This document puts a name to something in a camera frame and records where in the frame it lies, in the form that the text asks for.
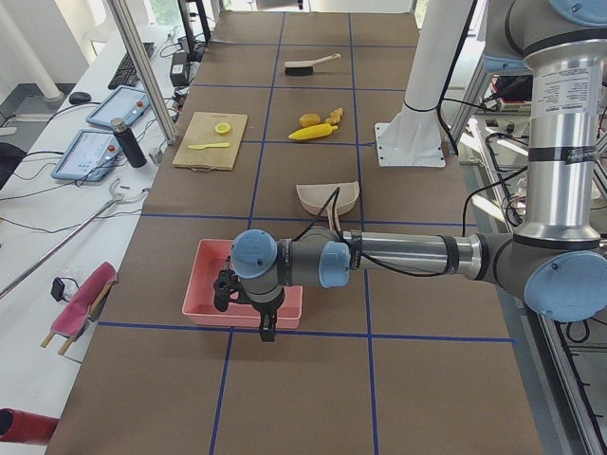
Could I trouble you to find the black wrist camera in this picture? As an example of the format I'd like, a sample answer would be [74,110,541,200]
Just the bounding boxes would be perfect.
[213,268,241,313]

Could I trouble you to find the black keyboard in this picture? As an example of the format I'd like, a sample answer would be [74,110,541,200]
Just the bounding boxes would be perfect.
[107,53,139,90]

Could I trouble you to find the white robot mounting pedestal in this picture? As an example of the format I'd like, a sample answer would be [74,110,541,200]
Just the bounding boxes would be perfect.
[375,0,476,168]

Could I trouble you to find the yellow toy corn cob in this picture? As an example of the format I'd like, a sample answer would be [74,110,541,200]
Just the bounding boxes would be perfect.
[288,123,339,141]

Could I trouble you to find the yellow lemon slice toy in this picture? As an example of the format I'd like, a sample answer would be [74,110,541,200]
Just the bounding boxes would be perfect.
[213,122,231,136]

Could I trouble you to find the aluminium frame post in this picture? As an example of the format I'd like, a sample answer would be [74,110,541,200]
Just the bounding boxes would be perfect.
[108,0,177,145]

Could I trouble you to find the black power adapter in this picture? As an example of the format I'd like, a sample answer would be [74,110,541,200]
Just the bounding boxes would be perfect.
[170,51,190,87]

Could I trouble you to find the small black device with cable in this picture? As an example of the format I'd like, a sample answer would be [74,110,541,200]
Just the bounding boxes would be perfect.
[50,277,67,301]

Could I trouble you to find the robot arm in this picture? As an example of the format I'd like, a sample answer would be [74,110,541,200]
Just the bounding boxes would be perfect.
[213,1,606,341]

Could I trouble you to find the beige plastic dustpan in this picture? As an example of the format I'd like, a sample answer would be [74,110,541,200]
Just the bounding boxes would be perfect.
[295,182,359,230]

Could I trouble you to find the pink plastic bin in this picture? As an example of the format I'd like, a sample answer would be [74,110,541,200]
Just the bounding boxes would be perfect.
[182,239,303,330]

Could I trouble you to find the bamboo cutting board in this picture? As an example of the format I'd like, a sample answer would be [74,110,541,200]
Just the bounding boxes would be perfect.
[173,112,248,172]

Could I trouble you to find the teach pendant tablet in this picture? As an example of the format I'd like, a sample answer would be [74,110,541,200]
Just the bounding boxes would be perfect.
[85,85,150,128]
[51,129,121,183]

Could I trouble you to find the pink cloth on wooden rack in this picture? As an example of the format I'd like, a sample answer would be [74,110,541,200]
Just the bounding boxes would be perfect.
[40,262,118,355]

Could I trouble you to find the red cylinder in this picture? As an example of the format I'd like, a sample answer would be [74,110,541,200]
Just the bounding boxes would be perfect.
[1,408,59,446]

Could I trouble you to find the black computer mouse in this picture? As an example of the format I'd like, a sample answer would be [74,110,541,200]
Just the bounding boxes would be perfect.
[68,91,92,105]

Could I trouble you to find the tan toy ginger root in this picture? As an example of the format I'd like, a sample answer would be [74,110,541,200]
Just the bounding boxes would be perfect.
[324,107,344,126]

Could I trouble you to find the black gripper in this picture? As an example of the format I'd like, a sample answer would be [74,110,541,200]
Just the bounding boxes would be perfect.
[241,289,285,341]

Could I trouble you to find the beige hand brush black bristles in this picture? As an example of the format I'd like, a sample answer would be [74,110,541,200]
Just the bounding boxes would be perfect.
[284,53,341,77]

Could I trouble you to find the metal rod with hook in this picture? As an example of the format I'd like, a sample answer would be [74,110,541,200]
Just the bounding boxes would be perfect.
[0,177,152,300]

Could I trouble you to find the brown toy potato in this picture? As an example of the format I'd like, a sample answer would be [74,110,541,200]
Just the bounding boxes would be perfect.
[298,113,321,128]

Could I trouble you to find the yellow plastic knife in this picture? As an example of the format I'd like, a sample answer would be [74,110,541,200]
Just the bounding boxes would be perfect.
[187,142,231,151]

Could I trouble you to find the black water bottle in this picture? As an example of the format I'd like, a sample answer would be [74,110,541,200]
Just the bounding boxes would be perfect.
[110,118,147,168]

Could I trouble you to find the lower teach pendant tablet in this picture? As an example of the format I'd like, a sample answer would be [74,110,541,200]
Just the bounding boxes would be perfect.
[51,129,121,183]

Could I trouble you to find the upper teach pendant tablet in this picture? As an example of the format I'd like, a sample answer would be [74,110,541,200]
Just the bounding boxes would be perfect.
[85,85,150,128]

